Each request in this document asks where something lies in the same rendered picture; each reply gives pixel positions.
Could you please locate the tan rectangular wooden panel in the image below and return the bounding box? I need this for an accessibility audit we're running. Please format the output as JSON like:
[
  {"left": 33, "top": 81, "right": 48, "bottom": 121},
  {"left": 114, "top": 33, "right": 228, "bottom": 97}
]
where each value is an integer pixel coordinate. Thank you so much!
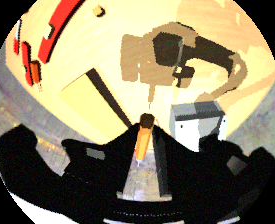
[{"left": 57, "top": 68, "right": 133, "bottom": 140}]

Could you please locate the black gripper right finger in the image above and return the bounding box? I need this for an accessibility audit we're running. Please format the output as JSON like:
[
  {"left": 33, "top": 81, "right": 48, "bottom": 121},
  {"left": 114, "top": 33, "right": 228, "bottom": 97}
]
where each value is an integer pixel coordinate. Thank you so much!
[{"left": 152, "top": 124, "right": 234, "bottom": 198}]

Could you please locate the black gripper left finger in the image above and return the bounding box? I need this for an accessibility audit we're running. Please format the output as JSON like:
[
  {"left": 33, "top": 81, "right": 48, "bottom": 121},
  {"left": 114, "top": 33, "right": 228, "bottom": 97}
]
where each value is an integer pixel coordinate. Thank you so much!
[{"left": 61, "top": 123, "right": 140, "bottom": 194}]

